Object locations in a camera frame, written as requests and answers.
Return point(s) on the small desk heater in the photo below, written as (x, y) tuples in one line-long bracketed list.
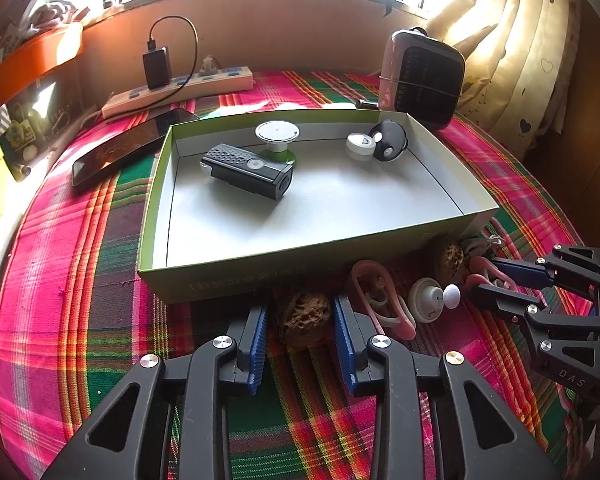
[(425, 80)]

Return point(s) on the black smartphone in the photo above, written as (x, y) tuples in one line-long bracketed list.
[(120, 147)]

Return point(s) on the white power strip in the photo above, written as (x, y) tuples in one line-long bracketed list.
[(215, 80)]

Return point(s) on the white plastic bag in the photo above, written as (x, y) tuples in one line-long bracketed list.
[(50, 10)]

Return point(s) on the black round device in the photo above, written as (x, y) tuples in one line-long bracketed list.
[(392, 140)]

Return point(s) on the white joystick knob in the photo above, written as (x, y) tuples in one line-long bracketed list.
[(422, 300)]

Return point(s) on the dark metal plug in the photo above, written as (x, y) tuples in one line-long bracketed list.
[(367, 104)]

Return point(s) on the cream heart-print curtain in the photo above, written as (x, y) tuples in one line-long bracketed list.
[(530, 35)]

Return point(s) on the white disc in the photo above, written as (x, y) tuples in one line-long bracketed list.
[(277, 131)]

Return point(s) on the small white plug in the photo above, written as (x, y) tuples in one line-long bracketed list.
[(209, 65)]

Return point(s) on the pink clip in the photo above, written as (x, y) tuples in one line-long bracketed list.
[(480, 265), (375, 304)]

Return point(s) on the black rectangular device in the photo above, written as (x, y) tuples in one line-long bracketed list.
[(245, 170)]

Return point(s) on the white round cap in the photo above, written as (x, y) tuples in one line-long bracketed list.
[(358, 144)]

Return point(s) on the orange plastic tray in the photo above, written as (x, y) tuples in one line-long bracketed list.
[(35, 55)]

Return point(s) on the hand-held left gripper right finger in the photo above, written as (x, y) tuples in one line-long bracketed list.
[(345, 345)]

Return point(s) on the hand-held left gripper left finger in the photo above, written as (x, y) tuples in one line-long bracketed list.
[(257, 345)]

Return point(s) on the brown walnut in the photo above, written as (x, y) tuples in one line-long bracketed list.
[(302, 317), (450, 260)]

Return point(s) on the green cardboard box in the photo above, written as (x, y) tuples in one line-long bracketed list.
[(305, 210)]

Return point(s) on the black charger adapter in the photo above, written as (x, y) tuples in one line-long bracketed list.
[(157, 67)]

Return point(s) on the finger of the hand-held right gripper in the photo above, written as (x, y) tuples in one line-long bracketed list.
[(522, 272), (505, 300)]

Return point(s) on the glass tank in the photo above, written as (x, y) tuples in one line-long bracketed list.
[(45, 120)]

